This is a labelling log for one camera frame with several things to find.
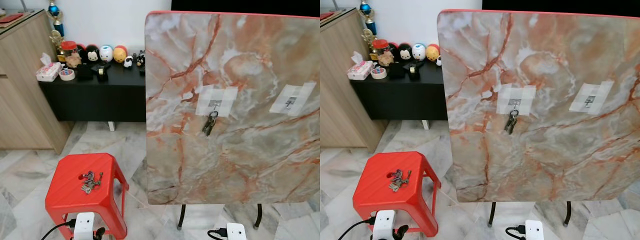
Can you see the silver brass key bunch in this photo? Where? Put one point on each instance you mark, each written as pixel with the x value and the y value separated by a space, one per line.
pixel 91 183
pixel 399 181

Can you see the red plastic stool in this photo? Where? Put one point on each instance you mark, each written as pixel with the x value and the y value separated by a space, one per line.
pixel 70 197
pixel 375 195

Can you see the black metal table leg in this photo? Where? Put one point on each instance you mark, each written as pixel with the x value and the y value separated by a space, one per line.
pixel 492 214
pixel 568 214
pixel 181 216
pixel 258 216

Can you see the white console leg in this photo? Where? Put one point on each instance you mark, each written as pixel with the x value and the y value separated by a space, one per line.
pixel 425 125
pixel 112 126

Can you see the black TV console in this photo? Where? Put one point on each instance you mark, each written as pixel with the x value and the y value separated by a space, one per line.
pixel 95 97
pixel 400 97

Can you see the light wooden cabinet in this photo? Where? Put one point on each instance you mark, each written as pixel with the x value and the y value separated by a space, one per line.
pixel 25 90
pixel 345 100

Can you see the dark grey key bunch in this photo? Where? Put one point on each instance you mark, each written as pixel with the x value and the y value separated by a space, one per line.
pixel 209 125
pixel 511 123

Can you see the white tape roll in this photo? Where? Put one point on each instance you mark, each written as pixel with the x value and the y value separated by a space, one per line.
pixel 378 74
pixel 67 75

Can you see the marble pattern table top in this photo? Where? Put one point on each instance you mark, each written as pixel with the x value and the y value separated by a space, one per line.
pixel 240 155
pixel 550 155

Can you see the black tape dispenser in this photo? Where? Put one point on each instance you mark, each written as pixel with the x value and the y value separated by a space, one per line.
pixel 415 71
pixel 103 73

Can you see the folded black cloth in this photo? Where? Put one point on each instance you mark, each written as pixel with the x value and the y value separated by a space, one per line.
pixel 85 72
pixel 397 70

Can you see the pink white tissue pack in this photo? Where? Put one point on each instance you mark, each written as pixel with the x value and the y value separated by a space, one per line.
pixel 360 70
pixel 48 71

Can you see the white tape patch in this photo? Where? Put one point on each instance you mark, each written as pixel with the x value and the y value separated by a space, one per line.
pixel 227 102
pixel 300 95
pixel 602 92
pixel 527 100

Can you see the small black white figurine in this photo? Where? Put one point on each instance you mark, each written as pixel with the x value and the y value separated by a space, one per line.
pixel 128 62
pixel 438 60

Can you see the black mouse plush toy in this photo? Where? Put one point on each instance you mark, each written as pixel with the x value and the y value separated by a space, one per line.
pixel 91 54
pixel 404 52

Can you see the yellow bear plush toy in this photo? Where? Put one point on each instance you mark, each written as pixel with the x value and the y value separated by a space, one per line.
pixel 120 54
pixel 432 53

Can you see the white duck plush toy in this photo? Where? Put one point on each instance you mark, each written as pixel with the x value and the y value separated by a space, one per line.
pixel 418 52
pixel 106 53

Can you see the clear jar red lid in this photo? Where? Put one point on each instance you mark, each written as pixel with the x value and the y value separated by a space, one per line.
pixel 68 49
pixel 380 48

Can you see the small gold trophy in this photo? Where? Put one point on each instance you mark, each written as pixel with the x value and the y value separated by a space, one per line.
pixel 368 39
pixel 55 40

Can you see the blue and gold trophy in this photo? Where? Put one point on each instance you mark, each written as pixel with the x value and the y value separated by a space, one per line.
pixel 367 9
pixel 54 10

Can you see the flat red item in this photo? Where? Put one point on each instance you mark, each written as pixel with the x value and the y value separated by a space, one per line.
pixel 326 15
pixel 10 18

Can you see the black television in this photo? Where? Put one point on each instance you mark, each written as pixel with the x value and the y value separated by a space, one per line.
pixel 250 5
pixel 560 4

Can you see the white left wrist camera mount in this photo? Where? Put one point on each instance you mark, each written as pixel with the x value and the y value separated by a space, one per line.
pixel 83 226
pixel 384 224

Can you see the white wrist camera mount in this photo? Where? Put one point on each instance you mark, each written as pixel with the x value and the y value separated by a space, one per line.
pixel 384 224
pixel 83 226
pixel 236 232
pixel 534 230

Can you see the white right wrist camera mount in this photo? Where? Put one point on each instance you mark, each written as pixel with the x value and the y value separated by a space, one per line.
pixel 534 230
pixel 236 232

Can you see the small metal wall hook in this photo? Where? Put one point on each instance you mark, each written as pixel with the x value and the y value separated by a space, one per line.
pixel 214 105
pixel 514 103
pixel 290 103
pixel 590 101

